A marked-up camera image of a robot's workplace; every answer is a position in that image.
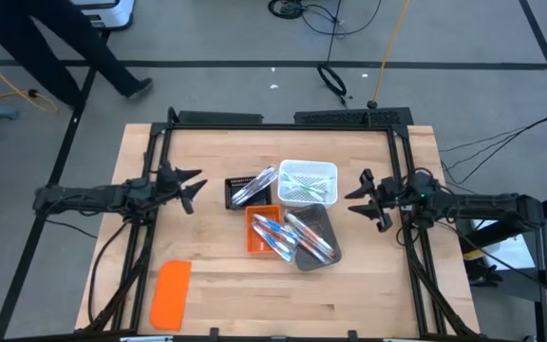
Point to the flat orange plastic lid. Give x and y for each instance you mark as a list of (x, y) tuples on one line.
[(171, 294)]

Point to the orange plastic slotted basket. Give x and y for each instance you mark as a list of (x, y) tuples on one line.
[(254, 247)]

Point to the person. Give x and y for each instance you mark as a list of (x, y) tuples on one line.
[(41, 47)]

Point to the smoky grey transparent bin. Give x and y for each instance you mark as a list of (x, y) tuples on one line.
[(309, 262)]

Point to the black plastic slotted basket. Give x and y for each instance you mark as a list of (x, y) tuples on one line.
[(264, 204)]

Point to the purple toothbrush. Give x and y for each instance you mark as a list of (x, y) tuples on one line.
[(256, 187), (253, 184), (258, 190), (251, 181)]

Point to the black diagonal beam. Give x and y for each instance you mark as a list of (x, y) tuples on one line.
[(515, 227)]

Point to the white plastic slotted basket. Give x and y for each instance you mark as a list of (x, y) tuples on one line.
[(307, 164)]

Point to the silver metal frame bracket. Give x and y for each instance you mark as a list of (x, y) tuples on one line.
[(145, 339), (404, 340)]

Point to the black perforated panel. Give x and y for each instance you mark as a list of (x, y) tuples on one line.
[(349, 117)]

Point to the black flat panel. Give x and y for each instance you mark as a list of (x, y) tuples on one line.
[(221, 118)]

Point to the black yellow tool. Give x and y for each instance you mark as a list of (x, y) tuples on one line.
[(484, 273)]

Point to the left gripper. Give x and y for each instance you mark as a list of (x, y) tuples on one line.
[(169, 187)]

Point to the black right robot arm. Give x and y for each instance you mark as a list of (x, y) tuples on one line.
[(482, 204)]

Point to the black curved frame hook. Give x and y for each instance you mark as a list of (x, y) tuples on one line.
[(172, 114)]

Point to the white grey box appliance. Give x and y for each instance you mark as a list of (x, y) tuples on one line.
[(112, 14)]

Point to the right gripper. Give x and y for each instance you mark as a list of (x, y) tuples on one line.
[(385, 195)]

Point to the blue toothbrush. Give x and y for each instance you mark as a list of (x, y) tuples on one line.
[(280, 233), (273, 224), (280, 252), (269, 237)]

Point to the white sheet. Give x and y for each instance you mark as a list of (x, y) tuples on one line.
[(506, 252)]

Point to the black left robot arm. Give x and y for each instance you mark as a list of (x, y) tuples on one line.
[(88, 197)]

